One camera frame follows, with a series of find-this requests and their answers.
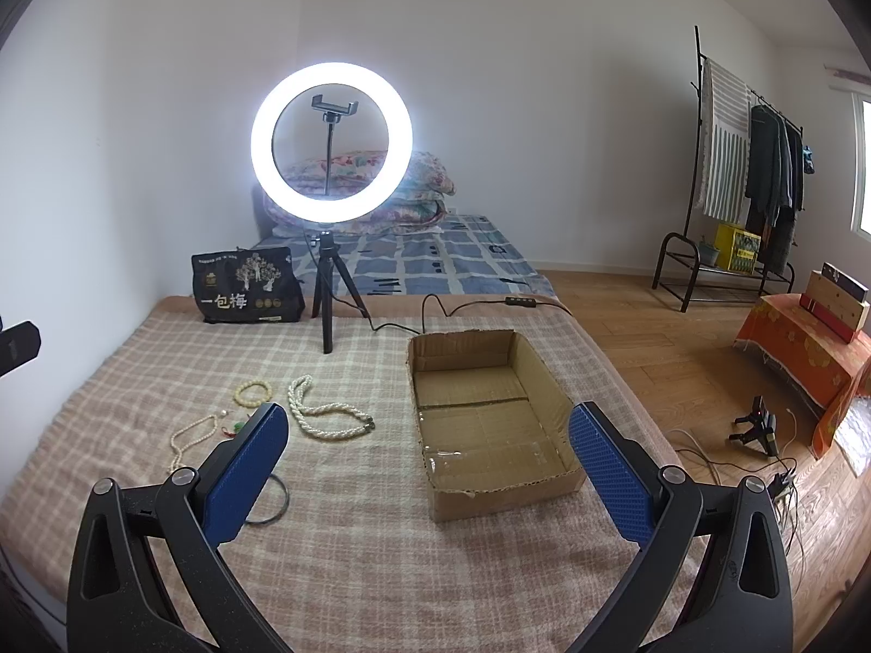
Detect long cream pearl necklace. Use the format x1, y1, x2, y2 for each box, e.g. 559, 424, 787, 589
167, 408, 231, 473

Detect black bangle ring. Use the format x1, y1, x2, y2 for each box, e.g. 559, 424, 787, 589
243, 473, 291, 527

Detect twisted white pearl necklace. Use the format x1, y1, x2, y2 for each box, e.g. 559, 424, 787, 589
286, 373, 378, 444

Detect red cord jade pendant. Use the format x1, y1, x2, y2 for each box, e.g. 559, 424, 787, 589
222, 418, 248, 439

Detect small black tripod on floor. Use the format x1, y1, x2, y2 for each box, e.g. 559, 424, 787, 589
728, 395, 780, 458

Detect orange floral cloth table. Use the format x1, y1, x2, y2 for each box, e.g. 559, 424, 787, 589
734, 293, 869, 458

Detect black snack bag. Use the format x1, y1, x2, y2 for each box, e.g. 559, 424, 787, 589
191, 248, 305, 324

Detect open cardboard box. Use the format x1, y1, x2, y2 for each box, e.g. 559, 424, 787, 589
407, 329, 585, 522

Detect black tripod stand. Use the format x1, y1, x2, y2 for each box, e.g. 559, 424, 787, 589
311, 231, 369, 354

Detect yellow crate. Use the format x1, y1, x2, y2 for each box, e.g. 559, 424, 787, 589
715, 223, 762, 274

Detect black clothes rack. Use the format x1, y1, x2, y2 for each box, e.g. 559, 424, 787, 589
653, 50, 815, 312

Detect striped white towel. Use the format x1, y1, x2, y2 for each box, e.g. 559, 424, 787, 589
695, 58, 751, 226

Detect black phone holder clamp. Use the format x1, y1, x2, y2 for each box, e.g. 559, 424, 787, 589
311, 95, 359, 196

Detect window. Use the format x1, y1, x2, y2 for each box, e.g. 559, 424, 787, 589
852, 93, 871, 241

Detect blue patterned bed sheet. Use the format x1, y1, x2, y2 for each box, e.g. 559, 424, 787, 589
252, 211, 560, 298

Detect dark hanging clothes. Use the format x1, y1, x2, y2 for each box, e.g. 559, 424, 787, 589
746, 104, 805, 273

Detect tangled floor cables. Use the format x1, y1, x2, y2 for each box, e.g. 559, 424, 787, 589
663, 406, 818, 559

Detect black power cable with switch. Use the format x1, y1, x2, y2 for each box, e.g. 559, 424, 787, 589
301, 233, 578, 336

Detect white ring light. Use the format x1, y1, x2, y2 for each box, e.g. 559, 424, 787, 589
249, 62, 413, 224

